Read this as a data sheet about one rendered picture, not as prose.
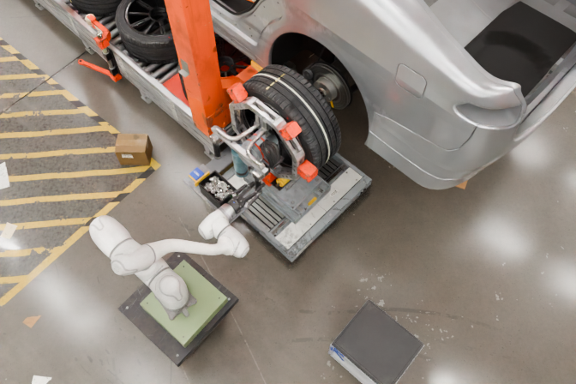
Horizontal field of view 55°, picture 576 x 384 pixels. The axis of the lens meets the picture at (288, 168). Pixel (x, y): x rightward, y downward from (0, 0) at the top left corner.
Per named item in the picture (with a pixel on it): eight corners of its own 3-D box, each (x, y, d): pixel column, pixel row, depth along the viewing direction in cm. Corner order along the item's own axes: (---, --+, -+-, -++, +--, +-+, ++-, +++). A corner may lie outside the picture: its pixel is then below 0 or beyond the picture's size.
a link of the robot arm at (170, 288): (172, 316, 309) (167, 306, 290) (152, 293, 315) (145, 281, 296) (195, 296, 315) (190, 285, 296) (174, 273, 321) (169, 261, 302)
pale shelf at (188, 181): (249, 207, 346) (249, 204, 344) (229, 225, 340) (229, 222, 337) (203, 165, 362) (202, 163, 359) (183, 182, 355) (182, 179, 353)
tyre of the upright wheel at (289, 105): (279, 135, 375) (352, 169, 331) (255, 156, 366) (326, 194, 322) (248, 51, 332) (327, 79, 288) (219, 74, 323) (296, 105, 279)
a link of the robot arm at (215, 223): (217, 213, 304) (233, 229, 300) (195, 232, 298) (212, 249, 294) (215, 205, 295) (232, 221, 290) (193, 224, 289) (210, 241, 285)
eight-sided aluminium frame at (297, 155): (303, 187, 336) (306, 135, 289) (296, 194, 333) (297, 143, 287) (241, 135, 355) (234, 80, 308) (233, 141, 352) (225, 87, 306)
